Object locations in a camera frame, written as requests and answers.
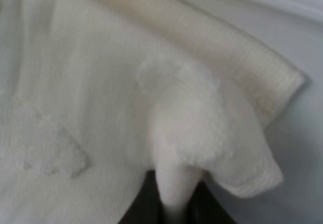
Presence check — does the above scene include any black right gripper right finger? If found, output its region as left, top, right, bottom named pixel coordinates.
left=177, top=181, right=236, bottom=224

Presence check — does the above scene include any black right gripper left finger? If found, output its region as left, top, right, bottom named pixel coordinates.
left=119, top=171, right=163, bottom=224

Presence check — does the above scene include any cream white towel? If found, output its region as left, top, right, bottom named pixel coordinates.
left=1, top=0, right=305, bottom=223

